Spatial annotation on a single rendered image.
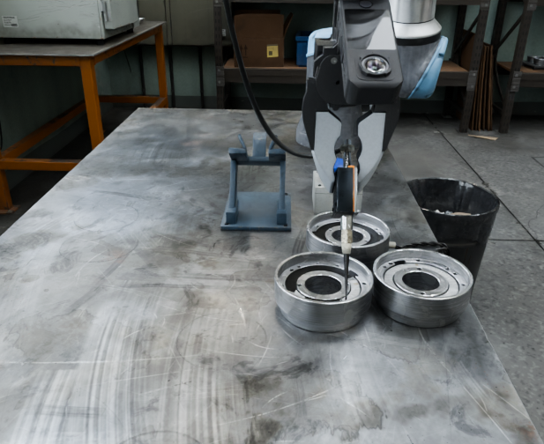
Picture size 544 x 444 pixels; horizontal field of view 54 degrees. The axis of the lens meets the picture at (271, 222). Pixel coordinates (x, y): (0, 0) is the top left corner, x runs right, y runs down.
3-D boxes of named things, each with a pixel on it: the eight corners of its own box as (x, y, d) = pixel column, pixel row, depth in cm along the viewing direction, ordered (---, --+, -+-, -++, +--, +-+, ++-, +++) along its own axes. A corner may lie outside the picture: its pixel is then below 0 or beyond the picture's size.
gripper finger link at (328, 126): (330, 176, 61) (342, 97, 57) (333, 196, 56) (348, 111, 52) (302, 173, 61) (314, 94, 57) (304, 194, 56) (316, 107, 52)
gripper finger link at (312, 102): (341, 148, 56) (355, 64, 52) (342, 154, 54) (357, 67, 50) (296, 144, 55) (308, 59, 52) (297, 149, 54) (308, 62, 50)
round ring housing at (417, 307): (488, 320, 56) (495, 287, 55) (402, 341, 53) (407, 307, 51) (428, 271, 65) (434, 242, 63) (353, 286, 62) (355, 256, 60)
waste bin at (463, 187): (489, 327, 186) (516, 217, 167) (393, 324, 187) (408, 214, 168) (461, 275, 216) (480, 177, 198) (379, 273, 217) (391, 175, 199)
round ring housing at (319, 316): (312, 350, 52) (314, 315, 50) (256, 299, 60) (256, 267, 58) (390, 315, 57) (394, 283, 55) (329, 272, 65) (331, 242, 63)
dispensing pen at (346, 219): (334, 296, 52) (335, 133, 55) (330, 297, 56) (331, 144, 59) (356, 297, 52) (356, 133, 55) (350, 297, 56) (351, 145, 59)
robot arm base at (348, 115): (295, 129, 121) (296, 85, 116) (361, 130, 120) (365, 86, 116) (295, 150, 107) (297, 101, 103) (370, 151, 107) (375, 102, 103)
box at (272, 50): (294, 68, 391) (294, 13, 375) (227, 68, 389) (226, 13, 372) (289, 59, 427) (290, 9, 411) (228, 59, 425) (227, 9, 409)
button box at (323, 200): (361, 216, 79) (363, 185, 77) (313, 215, 80) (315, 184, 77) (354, 195, 87) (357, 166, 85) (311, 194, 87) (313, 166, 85)
